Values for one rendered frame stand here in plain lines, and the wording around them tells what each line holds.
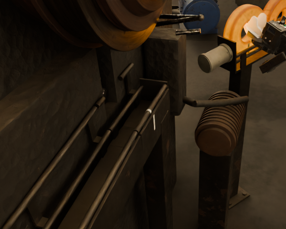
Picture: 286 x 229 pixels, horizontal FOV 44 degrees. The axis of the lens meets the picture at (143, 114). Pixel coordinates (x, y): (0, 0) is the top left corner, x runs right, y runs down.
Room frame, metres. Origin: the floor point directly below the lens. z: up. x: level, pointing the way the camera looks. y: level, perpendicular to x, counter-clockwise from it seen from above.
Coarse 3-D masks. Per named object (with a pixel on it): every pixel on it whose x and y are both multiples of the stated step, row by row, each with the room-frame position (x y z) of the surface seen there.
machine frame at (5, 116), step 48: (0, 0) 0.55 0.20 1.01; (0, 48) 0.52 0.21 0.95; (48, 48) 0.62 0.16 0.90; (96, 48) 0.73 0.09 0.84; (0, 96) 0.49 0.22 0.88; (48, 96) 0.51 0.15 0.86; (96, 96) 0.64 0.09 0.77; (0, 144) 0.40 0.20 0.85; (48, 144) 0.48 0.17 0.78; (96, 144) 0.61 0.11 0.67; (0, 192) 0.37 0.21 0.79; (48, 192) 0.45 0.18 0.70; (144, 192) 0.81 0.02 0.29
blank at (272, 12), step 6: (270, 0) 1.10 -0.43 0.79; (276, 0) 1.08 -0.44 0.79; (282, 0) 1.09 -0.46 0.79; (270, 6) 1.08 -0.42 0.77; (276, 6) 1.08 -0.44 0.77; (282, 6) 1.09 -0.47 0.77; (264, 12) 1.08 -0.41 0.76; (270, 12) 1.07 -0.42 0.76; (276, 12) 1.08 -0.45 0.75; (282, 12) 1.14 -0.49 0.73; (270, 18) 1.06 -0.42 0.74; (276, 18) 1.08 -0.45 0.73
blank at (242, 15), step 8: (240, 8) 1.03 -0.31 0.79; (248, 8) 1.02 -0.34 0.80; (256, 8) 1.04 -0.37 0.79; (232, 16) 1.01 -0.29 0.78; (240, 16) 1.00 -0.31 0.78; (248, 16) 1.02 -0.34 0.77; (256, 16) 1.04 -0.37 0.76; (232, 24) 0.99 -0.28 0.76; (240, 24) 1.00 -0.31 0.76; (224, 32) 1.01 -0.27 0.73; (232, 32) 0.99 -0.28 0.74; (240, 32) 1.00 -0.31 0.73; (240, 40) 1.00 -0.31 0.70; (248, 40) 1.03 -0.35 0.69; (240, 48) 1.00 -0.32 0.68
